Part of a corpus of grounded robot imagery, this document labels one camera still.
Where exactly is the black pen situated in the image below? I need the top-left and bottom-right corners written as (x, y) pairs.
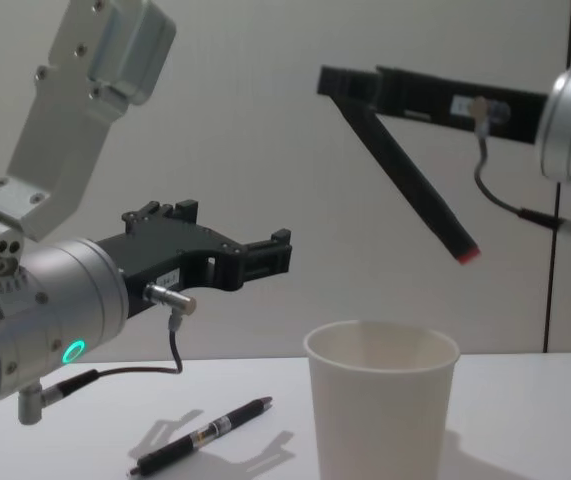
top-left (125, 396), bottom-right (274, 477)

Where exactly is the white paper cup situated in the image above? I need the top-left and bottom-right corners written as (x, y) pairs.
top-left (303, 319), bottom-right (461, 480)

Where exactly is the right gripper's thin dark cable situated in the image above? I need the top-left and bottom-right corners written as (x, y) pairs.
top-left (468, 95), bottom-right (566, 230)

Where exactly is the gripper's thin dark cable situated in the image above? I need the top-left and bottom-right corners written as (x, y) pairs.
top-left (468, 95), bottom-right (566, 230)
top-left (39, 282), bottom-right (200, 401)

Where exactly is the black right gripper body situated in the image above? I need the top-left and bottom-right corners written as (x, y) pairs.
top-left (372, 64), bottom-right (550, 146)

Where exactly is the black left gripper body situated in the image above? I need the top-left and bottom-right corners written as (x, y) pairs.
top-left (95, 212), bottom-right (251, 321)

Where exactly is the left gripper's thin dark cable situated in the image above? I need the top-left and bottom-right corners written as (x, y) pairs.
top-left (39, 282), bottom-right (200, 401)

